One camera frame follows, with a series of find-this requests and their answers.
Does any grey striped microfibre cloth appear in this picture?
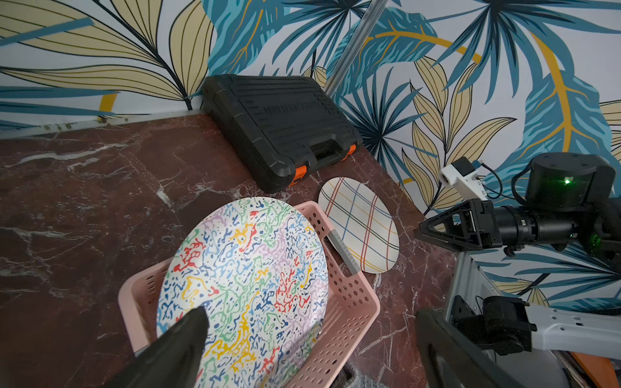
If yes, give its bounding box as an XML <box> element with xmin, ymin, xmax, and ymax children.
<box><xmin>330</xmin><ymin>363</ymin><xmax>387</xmax><ymax>388</ymax></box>

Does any aluminium corner post right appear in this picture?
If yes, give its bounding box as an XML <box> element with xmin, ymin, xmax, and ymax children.
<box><xmin>324</xmin><ymin>0</ymin><xmax>388</xmax><ymax>97</ymax></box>

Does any white plate with colourful squiggles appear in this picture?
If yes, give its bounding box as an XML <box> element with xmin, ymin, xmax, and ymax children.
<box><xmin>156</xmin><ymin>197</ymin><xmax>329</xmax><ymax>387</ymax></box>

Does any white plate with coloured stripes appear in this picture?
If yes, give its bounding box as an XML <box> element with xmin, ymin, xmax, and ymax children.
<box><xmin>318</xmin><ymin>177</ymin><xmax>399</xmax><ymax>274</ymax></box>

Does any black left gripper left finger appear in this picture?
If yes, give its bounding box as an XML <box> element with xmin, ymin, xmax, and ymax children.
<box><xmin>104</xmin><ymin>307</ymin><xmax>210</xmax><ymax>388</ymax></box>

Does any pink perforated plastic basket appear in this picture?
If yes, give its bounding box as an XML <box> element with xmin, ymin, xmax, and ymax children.
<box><xmin>118</xmin><ymin>201</ymin><xmax>380</xmax><ymax>387</ymax></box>

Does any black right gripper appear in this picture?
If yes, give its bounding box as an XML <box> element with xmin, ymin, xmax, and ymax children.
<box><xmin>414</xmin><ymin>200</ymin><xmax>582</xmax><ymax>252</ymax></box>

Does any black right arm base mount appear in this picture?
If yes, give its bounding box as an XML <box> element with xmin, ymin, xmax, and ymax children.
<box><xmin>448</xmin><ymin>293</ymin><xmax>621</xmax><ymax>357</ymax></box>

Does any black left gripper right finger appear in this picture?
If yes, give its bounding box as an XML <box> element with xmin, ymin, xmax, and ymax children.
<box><xmin>416</xmin><ymin>307</ymin><xmax>527</xmax><ymax>387</ymax></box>

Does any black plastic tool case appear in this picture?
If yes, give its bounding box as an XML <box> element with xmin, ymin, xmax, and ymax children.
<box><xmin>202</xmin><ymin>74</ymin><xmax>363</xmax><ymax>193</ymax></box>

